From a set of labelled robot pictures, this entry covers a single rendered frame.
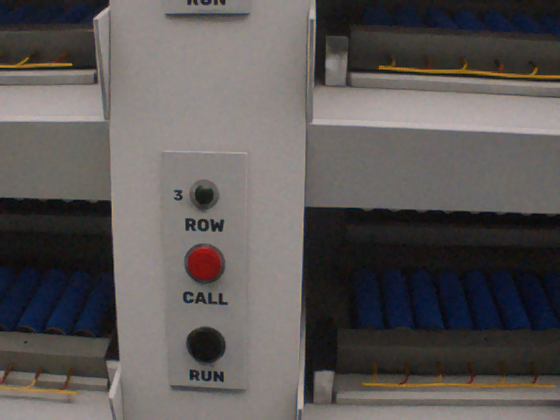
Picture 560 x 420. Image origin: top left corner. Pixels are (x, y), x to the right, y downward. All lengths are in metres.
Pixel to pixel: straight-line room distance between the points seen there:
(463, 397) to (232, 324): 0.16
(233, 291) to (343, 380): 0.12
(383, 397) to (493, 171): 0.16
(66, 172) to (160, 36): 0.08
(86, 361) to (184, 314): 0.10
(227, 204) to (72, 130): 0.08
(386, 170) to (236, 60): 0.09
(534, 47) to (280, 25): 0.16
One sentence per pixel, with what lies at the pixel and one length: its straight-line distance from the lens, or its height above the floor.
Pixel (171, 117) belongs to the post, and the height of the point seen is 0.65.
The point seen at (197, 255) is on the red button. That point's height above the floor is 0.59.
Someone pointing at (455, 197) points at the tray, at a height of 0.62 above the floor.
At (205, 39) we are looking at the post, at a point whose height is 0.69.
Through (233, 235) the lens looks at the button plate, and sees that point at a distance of 0.32.
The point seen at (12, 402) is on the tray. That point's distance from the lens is 0.43.
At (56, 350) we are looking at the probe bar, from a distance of 0.42.
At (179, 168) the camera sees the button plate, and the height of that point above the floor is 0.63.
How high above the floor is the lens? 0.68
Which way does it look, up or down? 12 degrees down
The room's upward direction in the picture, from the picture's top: 1 degrees clockwise
